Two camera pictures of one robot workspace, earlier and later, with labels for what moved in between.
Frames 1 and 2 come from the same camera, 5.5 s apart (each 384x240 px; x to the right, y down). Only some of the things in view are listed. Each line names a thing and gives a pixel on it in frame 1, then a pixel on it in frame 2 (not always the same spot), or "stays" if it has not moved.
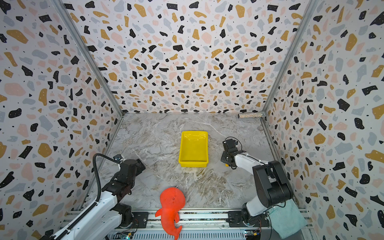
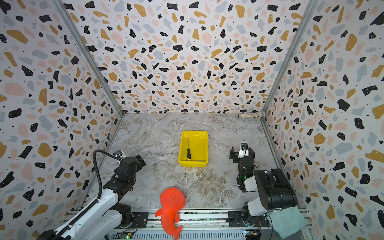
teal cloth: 286,220 stays
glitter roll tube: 259,114 stays
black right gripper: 227,156 → 242,156
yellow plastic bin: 194,149 stays
